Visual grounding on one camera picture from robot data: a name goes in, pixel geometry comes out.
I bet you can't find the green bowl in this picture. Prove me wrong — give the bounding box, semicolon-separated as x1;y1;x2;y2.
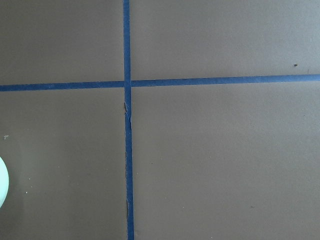
0;158;10;207

